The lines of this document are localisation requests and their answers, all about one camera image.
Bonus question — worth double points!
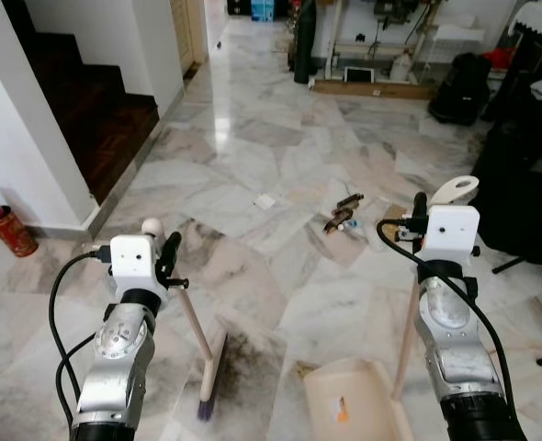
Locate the wooden broom purple bristles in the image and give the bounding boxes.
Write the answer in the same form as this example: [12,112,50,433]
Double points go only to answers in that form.
[140,217,231,423]

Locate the cream long-handled dustpan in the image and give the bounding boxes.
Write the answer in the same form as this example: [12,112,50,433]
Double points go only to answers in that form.
[303,174,481,441]

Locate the large black fabric bundle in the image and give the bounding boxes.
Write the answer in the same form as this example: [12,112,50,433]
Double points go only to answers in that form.
[473,83,542,267]

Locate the black metal stand legs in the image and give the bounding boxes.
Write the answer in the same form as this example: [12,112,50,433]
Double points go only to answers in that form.
[491,253,542,368]

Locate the black backpack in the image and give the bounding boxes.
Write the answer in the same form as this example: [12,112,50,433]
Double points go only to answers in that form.
[427,52,492,127]

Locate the white plastic jug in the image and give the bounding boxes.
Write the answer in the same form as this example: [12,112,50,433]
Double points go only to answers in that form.
[390,51,414,82]

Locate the small framed tablet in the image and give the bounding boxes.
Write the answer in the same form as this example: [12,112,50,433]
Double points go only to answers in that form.
[343,66,375,84]

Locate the dark wooden staircase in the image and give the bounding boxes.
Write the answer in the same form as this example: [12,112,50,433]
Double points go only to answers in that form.
[5,0,162,205]

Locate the red flask bottle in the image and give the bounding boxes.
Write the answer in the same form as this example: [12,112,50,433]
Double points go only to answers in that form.
[0,195,40,258]

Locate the dark green cylinder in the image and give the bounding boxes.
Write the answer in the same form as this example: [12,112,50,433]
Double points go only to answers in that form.
[294,0,318,85]

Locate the wooden door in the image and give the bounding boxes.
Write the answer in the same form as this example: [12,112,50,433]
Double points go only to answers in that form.
[170,0,209,76]

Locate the blue plastic box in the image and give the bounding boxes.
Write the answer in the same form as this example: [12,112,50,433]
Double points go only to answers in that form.
[251,0,275,21]

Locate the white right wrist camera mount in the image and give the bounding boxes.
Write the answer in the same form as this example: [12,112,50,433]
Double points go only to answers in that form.
[423,205,481,263]

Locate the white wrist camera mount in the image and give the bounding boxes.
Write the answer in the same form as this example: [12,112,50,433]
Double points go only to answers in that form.
[110,234,164,300]
[423,205,481,263]

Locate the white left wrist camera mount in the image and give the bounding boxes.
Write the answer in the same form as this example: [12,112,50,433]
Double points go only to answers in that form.
[110,234,164,300]

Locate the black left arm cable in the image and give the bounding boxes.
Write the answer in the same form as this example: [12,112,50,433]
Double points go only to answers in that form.
[49,246,116,428]

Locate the white frame glass shelf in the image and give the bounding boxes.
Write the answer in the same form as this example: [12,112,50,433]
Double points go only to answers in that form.
[312,0,515,99]

